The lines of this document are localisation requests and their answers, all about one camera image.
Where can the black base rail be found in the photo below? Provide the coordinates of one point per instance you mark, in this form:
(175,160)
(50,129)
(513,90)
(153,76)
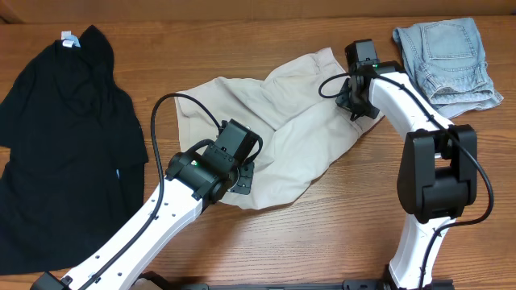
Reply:
(152,281)

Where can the black t-shirt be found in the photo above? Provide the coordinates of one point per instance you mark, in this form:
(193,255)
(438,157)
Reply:
(77,155)

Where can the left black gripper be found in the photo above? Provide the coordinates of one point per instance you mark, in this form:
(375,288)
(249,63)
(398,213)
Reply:
(245,180)

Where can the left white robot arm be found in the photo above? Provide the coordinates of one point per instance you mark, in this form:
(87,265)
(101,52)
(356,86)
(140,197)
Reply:
(194,179)

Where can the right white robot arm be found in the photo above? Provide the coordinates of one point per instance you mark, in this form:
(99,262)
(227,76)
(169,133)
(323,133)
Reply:
(437,178)

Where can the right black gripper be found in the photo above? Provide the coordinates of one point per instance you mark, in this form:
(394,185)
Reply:
(345,98)

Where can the folded light blue jeans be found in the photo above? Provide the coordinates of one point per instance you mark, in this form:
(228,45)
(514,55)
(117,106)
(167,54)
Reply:
(447,61)

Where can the beige shorts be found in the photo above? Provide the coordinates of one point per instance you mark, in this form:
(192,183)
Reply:
(303,133)

